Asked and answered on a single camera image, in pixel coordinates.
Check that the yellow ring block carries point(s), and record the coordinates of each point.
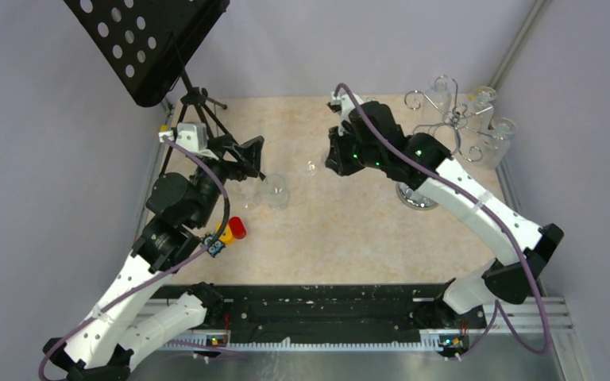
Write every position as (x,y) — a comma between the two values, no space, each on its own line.
(226,236)

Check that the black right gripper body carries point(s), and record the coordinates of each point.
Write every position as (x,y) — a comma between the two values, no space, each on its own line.
(349,155)

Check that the black perforated music stand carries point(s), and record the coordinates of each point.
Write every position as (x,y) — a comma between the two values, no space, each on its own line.
(149,43)

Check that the red cylinder block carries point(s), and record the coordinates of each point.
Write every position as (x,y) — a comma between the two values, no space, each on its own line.
(237,228)

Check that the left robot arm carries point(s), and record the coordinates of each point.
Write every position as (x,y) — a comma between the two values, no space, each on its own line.
(110,343)

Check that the etched wine glass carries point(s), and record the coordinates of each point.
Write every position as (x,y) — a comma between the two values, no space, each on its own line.
(483,108)
(442,93)
(496,140)

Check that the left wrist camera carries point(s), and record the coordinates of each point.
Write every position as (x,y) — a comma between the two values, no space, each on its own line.
(192,137)

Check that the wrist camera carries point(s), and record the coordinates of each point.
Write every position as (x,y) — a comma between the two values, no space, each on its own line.
(192,137)
(342,105)

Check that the clear smooth wine glass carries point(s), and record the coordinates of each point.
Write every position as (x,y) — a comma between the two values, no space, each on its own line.
(250,194)

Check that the chrome wine glass rack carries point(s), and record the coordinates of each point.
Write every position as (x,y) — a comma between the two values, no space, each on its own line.
(447,128)

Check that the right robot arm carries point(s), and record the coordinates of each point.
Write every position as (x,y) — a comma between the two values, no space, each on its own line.
(370,137)

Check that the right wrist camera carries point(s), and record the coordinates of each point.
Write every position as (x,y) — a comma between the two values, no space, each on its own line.
(342,105)

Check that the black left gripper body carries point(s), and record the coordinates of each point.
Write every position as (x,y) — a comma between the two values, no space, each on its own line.
(238,170)

